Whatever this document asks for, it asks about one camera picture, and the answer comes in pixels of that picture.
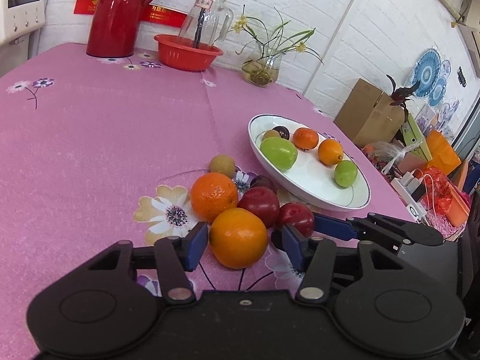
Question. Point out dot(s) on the orange tangerine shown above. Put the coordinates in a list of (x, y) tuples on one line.
[(305, 138), (214, 197)]

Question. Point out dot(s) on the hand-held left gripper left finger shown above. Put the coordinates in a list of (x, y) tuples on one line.
[(197, 243)]

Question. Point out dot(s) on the grey framed glass door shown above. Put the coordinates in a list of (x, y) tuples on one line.
[(468, 123)]

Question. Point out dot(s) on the white air conditioner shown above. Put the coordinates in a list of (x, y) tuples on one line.
[(470, 5)]

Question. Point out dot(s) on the large blue paper fan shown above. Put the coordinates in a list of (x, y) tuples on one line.
[(427, 73)]

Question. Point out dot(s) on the pink shredded paper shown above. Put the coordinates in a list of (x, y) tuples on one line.
[(446, 228)]

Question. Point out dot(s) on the clear glass pitcher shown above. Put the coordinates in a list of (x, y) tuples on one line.
[(213, 18)]

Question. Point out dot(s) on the orange bag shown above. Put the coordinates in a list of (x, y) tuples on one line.
[(442, 153)]

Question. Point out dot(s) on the orange plastic basket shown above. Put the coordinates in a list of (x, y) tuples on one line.
[(459, 210)]

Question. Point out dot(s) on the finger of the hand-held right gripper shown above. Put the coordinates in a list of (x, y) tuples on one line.
[(276, 240), (332, 227)]

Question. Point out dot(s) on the red thermos jug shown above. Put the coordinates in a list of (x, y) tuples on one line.
[(116, 15)]

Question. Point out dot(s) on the red mesh bag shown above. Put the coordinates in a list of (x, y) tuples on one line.
[(438, 180)]

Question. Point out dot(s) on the white wall panel device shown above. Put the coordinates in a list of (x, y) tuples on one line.
[(22, 18)]

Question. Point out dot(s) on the smooth orange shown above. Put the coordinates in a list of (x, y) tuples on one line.
[(330, 152), (239, 238)]

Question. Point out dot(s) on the large green mango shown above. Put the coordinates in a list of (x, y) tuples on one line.
[(278, 152)]

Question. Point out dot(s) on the green orchid plant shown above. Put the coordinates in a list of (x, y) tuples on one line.
[(277, 33)]

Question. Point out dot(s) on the brown cardboard box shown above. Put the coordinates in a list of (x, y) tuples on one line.
[(363, 112)]

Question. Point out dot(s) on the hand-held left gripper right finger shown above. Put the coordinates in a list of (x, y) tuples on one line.
[(294, 242)]

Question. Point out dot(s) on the pink floral tablecloth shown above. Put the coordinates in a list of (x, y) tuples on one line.
[(93, 138)]

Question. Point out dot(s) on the white porcelain plate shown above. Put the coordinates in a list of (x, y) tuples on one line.
[(318, 183)]

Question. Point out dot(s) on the white power strip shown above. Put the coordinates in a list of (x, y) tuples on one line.
[(403, 185)]

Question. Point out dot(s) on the dark purple plum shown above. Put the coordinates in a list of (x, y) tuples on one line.
[(263, 182), (282, 131)]

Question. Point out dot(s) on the small green jujube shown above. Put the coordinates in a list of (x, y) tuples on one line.
[(345, 173)]

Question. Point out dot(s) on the glass vase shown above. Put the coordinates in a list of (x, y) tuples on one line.
[(262, 71)]

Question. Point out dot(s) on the red plastic basin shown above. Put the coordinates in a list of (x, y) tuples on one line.
[(183, 58)]

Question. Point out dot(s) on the red plum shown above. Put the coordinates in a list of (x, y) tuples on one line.
[(258, 206), (295, 217)]

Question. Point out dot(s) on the clear plastic bag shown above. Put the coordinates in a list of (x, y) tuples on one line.
[(386, 152)]

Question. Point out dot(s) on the purple leaf plant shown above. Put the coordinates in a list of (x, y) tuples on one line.
[(403, 93)]

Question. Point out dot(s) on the dark stirring stick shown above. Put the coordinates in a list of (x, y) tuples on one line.
[(200, 26)]

